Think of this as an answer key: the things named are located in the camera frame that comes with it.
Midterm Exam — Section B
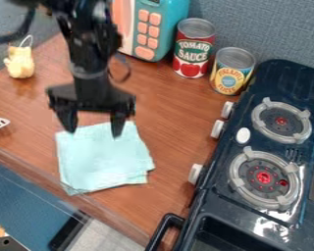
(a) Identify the yellow plush toy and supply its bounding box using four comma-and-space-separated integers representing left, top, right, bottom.
2, 34, 37, 79

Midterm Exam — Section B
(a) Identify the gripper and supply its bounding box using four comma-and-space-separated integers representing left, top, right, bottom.
45, 69, 137, 139

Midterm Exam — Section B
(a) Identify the light blue cloth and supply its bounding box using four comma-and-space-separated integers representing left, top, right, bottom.
54, 120, 157, 197

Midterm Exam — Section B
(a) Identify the toy stove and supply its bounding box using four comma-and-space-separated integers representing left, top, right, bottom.
143, 59, 314, 251

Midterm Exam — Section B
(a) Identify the yellow can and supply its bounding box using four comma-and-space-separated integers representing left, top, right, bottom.
208, 46, 257, 96

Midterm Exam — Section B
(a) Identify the toy microwave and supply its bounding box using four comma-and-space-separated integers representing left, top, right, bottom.
109, 0, 191, 63

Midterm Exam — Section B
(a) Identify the red tomato sauce can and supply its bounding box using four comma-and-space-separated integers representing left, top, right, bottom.
171, 17, 218, 79

